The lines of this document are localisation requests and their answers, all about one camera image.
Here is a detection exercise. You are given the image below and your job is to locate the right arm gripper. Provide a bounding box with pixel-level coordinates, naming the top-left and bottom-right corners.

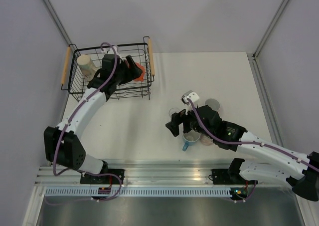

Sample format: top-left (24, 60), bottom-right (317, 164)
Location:
top-left (165, 102), bottom-right (214, 139)

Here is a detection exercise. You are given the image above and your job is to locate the blue mug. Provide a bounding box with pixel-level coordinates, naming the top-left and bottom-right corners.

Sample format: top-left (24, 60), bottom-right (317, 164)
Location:
top-left (182, 131), bottom-right (201, 152)

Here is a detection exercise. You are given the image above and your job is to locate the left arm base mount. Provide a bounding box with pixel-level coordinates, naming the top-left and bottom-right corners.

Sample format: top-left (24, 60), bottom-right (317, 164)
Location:
top-left (80, 169), bottom-right (125, 186)

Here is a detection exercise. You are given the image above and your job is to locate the cream patterned mug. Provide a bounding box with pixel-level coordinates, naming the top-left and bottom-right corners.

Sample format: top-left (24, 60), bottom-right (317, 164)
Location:
top-left (77, 54), bottom-right (98, 80)

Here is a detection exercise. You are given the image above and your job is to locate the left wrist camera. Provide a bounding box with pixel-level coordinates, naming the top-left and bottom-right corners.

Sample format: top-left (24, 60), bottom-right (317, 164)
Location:
top-left (101, 45), bottom-right (123, 59)

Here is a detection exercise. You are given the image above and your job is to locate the wooden rack handle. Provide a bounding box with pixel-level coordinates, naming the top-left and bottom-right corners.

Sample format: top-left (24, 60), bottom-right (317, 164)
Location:
top-left (61, 46), bottom-right (71, 86)
top-left (148, 38), bottom-right (155, 77)

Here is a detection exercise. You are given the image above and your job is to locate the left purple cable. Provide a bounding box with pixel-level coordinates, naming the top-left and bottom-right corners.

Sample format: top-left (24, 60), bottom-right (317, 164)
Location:
top-left (51, 42), bottom-right (119, 177)

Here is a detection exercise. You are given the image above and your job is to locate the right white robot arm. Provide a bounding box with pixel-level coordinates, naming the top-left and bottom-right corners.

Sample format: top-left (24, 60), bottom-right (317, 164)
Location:
top-left (165, 106), bottom-right (319, 202)

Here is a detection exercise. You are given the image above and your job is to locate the left wooden rack handle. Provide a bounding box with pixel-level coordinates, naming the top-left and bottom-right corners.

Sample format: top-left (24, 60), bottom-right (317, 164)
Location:
top-left (61, 46), bottom-right (71, 86)

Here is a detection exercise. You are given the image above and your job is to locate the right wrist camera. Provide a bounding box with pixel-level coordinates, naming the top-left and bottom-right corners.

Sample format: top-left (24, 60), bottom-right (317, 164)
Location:
top-left (181, 90), bottom-right (200, 105)

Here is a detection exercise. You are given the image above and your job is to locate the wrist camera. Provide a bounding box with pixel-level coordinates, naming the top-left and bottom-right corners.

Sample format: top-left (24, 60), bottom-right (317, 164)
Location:
top-left (101, 45), bottom-right (123, 59)
top-left (181, 90), bottom-right (200, 105)

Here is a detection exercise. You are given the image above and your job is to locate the black wire dish rack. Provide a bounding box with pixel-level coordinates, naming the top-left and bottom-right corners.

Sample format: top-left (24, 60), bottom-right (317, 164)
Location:
top-left (61, 36), bottom-right (155, 101)

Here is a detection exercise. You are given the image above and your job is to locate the pink patterned ceramic mug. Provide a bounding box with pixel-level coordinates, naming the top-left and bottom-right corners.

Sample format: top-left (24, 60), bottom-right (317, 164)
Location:
top-left (200, 134), bottom-right (214, 146)

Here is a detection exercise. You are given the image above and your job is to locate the right wooden rack handle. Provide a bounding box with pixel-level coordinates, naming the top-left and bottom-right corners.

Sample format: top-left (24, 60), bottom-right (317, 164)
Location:
top-left (148, 38), bottom-right (155, 77)

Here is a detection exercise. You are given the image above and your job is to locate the orange mug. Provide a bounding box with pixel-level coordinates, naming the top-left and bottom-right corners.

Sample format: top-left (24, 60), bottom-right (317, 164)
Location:
top-left (129, 62), bottom-right (146, 82)

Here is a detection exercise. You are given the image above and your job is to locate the salmon pink mug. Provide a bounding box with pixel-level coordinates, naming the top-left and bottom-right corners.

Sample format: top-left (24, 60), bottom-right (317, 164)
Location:
top-left (205, 98), bottom-right (221, 112)

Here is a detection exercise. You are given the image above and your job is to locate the aluminium frame rail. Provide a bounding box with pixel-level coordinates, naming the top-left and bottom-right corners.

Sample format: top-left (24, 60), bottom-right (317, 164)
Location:
top-left (41, 0), bottom-right (72, 45)

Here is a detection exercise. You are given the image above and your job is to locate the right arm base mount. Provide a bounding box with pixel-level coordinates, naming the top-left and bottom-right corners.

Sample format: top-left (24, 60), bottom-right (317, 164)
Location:
top-left (208, 158), bottom-right (258, 185)

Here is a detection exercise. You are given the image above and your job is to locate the white slotted cable duct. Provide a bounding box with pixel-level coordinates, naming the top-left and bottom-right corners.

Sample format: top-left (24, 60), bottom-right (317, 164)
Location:
top-left (45, 187), bottom-right (232, 198)

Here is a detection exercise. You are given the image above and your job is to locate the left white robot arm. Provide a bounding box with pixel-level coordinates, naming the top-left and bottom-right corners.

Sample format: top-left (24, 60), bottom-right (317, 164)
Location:
top-left (44, 53), bottom-right (144, 184)

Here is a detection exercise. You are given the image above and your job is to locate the small clear glass cup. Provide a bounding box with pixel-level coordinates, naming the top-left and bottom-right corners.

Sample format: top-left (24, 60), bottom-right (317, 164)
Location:
top-left (168, 107), bottom-right (180, 119)

